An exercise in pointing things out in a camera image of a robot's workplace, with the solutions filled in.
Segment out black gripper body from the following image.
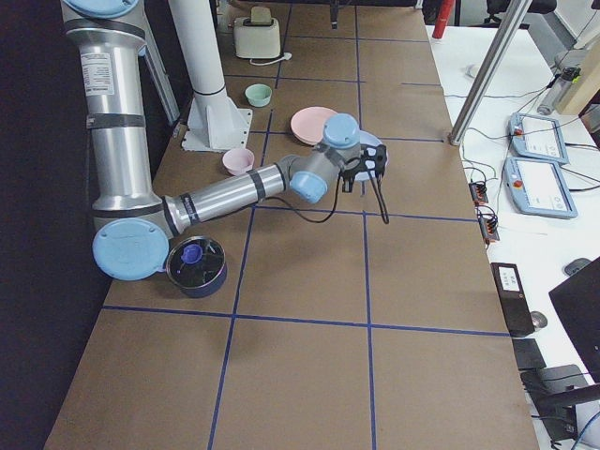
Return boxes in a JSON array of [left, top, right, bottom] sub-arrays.
[[329, 0, 340, 23], [340, 158, 364, 184]]

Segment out blue plate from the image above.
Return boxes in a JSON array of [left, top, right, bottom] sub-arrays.
[[354, 130, 382, 182]]

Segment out pink plate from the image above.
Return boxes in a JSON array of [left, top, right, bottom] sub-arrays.
[[290, 106, 337, 145]]

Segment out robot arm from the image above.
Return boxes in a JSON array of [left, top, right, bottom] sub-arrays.
[[61, 1, 363, 280]]

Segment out bread slice in toaster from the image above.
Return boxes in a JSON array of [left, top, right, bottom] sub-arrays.
[[250, 6, 273, 26]]

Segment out cream toaster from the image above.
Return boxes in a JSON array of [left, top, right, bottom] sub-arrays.
[[233, 13, 281, 59]]

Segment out green bowl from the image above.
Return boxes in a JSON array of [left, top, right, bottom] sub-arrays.
[[245, 83, 272, 108]]

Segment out pink bowl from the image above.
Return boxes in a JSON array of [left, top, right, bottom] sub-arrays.
[[222, 147, 255, 175]]

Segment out red cylinder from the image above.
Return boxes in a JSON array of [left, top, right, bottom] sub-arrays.
[[432, 0, 456, 39]]

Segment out orange connector block far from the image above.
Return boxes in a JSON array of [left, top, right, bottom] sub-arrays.
[[469, 181, 488, 206]]

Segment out orange connector block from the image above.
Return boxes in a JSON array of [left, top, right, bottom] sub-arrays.
[[469, 181, 488, 206], [475, 205, 500, 245]]

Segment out orange connector block near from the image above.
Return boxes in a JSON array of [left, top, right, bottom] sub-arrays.
[[475, 205, 500, 245]]

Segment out dark blue pot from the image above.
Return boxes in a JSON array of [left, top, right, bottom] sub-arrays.
[[165, 236, 228, 298]]

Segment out near teach pendant tablet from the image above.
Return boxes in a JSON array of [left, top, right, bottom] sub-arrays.
[[503, 157, 578, 219]]

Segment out teach pendant tablet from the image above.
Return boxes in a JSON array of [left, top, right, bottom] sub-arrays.
[[503, 157, 578, 219], [508, 112, 569, 165]]

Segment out far teach pendant tablet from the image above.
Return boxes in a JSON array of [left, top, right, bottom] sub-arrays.
[[508, 112, 569, 165]]

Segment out grey water bottle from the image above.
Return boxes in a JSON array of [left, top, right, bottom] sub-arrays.
[[536, 67, 581, 115]]

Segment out black box with label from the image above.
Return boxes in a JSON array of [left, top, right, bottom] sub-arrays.
[[490, 262, 534, 338]]

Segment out black monitor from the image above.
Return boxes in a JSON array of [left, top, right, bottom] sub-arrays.
[[549, 264, 599, 383]]

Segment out black monitor stand base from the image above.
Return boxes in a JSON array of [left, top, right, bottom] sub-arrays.
[[513, 337, 600, 442]]

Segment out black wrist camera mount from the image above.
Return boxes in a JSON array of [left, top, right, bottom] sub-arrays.
[[356, 143, 388, 182]]

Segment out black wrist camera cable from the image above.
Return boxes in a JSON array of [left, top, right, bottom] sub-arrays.
[[262, 161, 391, 225]]

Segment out white toaster power cord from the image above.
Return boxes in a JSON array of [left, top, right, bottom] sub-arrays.
[[248, 52, 294, 67]]

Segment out aluminium frame post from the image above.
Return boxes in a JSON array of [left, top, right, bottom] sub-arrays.
[[448, 0, 533, 146]]

